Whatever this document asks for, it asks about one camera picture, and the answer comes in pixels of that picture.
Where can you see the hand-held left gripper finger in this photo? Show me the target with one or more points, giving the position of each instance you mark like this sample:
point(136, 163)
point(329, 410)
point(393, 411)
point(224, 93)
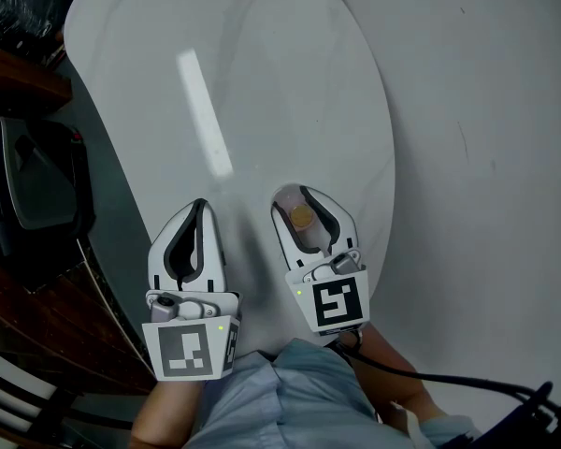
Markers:
point(213, 260)
point(158, 262)

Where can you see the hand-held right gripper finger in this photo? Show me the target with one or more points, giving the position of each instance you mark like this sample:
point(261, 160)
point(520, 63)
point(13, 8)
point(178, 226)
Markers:
point(343, 222)
point(287, 246)

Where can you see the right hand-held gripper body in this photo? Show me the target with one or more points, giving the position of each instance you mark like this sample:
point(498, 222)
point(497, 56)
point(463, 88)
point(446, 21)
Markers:
point(336, 302)

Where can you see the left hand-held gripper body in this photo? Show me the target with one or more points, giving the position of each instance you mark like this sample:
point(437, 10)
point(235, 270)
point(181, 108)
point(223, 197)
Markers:
point(184, 350)

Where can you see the small clear container gold lid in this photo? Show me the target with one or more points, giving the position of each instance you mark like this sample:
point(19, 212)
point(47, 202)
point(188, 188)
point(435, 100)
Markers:
point(301, 215)

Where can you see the person's right forearm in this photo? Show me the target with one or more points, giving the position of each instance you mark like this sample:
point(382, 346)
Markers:
point(392, 381)

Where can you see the person's left forearm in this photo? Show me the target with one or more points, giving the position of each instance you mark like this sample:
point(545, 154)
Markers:
point(166, 414)

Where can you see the person's light blue shirt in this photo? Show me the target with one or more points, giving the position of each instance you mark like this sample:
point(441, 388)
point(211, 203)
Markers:
point(290, 400)

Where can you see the dark wooden cabinet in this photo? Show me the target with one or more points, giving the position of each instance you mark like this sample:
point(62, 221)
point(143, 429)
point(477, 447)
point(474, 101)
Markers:
point(61, 325)

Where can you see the black office chair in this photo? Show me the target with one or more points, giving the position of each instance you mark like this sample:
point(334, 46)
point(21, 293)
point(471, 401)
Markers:
point(37, 185)

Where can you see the white and black striped object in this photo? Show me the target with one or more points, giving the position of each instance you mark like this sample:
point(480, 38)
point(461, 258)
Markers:
point(9, 400)

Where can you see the brown wooden furniture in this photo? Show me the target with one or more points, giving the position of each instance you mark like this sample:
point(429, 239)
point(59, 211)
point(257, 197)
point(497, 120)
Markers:
point(14, 80)

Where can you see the black device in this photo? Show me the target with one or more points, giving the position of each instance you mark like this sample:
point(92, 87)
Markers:
point(542, 426)

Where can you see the black plastic bag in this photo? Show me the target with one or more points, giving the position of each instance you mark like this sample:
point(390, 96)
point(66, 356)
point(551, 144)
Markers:
point(18, 3)

